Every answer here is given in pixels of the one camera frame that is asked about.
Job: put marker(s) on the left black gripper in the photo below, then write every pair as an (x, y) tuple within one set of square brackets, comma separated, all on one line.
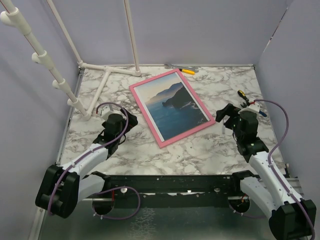
[(132, 121)]

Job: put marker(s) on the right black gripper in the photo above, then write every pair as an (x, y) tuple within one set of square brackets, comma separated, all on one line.
[(230, 110)]

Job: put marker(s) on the pink picture frame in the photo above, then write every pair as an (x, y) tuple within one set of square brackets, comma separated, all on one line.
[(171, 107)]

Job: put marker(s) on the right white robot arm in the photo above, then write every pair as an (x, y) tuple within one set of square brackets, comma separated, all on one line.
[(289, 215)]

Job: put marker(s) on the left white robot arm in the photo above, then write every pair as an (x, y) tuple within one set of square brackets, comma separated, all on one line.
[(64, 186)]

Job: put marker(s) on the black yellow screwdriver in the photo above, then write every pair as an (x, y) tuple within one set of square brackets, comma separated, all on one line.
[(244, 97)]

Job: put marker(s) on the silver wrench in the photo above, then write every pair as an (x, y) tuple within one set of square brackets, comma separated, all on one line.
[(189, 68)]

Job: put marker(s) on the white pvc pipe rack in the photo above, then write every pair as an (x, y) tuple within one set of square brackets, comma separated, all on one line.
[(28, 59)]

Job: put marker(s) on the blue handled pliers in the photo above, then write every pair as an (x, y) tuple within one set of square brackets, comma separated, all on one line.
[(261, 112)]

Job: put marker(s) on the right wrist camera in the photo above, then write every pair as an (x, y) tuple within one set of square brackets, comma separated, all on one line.
[(254, 107)]

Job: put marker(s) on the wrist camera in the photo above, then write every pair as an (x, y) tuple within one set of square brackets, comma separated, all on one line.
[(105, 111), (254, 107)]

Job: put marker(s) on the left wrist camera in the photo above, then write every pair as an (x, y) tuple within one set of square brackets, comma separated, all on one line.
[(105, 111)]

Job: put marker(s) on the yellow handled screwdriver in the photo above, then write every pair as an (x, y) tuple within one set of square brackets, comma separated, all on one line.
[(187, 71)]

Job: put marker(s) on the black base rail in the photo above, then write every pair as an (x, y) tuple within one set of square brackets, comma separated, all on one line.
[(170, 191)]

